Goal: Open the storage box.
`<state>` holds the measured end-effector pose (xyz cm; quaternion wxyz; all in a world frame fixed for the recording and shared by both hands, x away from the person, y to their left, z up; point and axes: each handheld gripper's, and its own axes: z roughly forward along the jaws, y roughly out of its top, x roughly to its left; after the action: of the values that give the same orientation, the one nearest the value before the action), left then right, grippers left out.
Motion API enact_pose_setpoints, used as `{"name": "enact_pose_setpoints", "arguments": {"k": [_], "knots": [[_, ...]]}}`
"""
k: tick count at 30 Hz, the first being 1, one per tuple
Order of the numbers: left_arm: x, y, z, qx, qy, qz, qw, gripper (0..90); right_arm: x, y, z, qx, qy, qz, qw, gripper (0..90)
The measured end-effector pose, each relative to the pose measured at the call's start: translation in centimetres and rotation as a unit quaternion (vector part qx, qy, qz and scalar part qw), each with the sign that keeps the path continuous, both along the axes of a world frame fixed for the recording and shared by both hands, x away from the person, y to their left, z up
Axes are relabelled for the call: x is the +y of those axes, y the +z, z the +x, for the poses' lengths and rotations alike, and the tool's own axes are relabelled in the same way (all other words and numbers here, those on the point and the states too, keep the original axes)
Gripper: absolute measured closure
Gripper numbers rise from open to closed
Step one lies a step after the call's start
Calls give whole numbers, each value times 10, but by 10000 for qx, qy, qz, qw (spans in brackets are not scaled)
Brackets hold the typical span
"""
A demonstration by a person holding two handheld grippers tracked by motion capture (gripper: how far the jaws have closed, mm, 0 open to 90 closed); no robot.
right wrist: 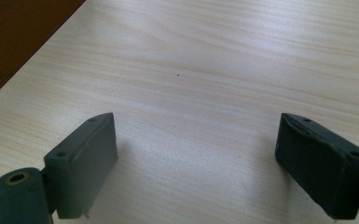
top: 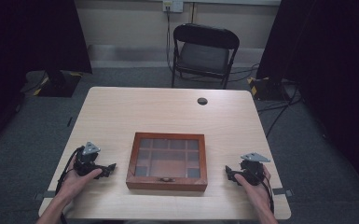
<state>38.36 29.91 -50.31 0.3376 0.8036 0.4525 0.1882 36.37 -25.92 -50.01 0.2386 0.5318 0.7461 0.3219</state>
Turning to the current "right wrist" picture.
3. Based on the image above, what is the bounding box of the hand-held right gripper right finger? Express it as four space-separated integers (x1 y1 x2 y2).
274 112 359 220

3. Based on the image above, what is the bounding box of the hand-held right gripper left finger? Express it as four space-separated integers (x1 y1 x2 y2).
43 112 119 220

